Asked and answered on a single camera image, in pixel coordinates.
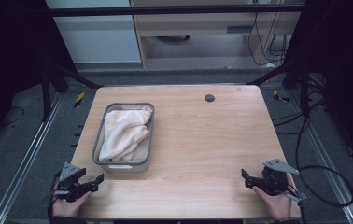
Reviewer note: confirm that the grey plastic basket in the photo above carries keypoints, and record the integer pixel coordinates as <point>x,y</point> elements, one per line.
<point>140,158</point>

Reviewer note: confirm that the person's right hand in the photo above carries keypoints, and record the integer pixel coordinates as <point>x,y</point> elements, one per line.
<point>275,207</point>

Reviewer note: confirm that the black horizontal frame bar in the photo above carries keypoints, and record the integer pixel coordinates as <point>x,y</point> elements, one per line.
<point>165,10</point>

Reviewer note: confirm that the yellow black tape strip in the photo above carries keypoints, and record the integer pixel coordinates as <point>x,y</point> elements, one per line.
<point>79,99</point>
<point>279,96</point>

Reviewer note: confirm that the white cabinet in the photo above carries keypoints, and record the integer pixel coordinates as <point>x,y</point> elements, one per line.
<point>96,40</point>

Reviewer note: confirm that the light wooden shelf unit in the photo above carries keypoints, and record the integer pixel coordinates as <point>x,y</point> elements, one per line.
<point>193,23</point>

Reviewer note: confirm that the person's left hand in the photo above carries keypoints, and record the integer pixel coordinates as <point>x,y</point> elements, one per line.
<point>68,207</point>

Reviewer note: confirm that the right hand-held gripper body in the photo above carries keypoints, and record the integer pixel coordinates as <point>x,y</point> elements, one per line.
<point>275,180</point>

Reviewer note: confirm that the pale pink towel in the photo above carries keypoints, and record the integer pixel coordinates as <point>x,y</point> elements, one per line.
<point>123,133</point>

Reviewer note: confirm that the black metal stand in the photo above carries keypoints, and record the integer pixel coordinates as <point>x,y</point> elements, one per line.
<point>304,90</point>
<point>45,93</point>

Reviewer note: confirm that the aluminium floor rail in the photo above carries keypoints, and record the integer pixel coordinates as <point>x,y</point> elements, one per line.
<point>25,161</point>
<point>327,161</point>

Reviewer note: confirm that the black curtain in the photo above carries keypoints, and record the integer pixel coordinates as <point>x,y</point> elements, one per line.
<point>342,62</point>
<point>9,46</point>

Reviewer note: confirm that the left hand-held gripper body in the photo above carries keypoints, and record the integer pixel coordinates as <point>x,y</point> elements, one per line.
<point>69,183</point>

